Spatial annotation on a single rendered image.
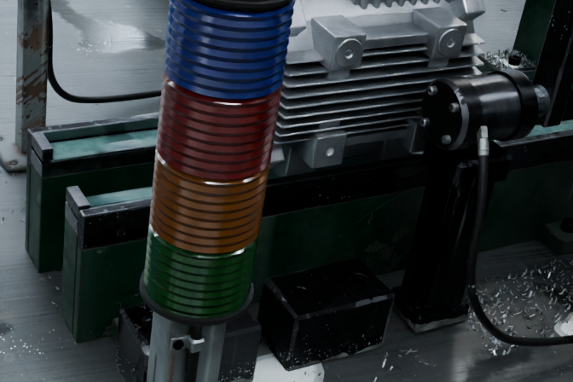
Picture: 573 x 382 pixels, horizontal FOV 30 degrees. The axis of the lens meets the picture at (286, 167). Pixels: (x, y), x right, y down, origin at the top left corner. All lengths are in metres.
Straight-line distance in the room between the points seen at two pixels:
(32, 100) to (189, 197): 0.60
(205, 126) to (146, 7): 1.04
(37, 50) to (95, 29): 0.37
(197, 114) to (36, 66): 0.61
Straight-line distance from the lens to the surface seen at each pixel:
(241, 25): 0.49
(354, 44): 0.84
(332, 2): 0.88
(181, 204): 0.54
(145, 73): 1.36
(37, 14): 1.09
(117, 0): 1.56
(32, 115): 1.14
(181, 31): 0.51
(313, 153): 0.88
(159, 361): 0.63
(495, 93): 0.88
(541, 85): 0.94
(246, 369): 0.88
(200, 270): 0.56
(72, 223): 0.87
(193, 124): 0.52
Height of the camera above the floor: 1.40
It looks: 30 degrees down
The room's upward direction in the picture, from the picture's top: 9 degrees clockwise
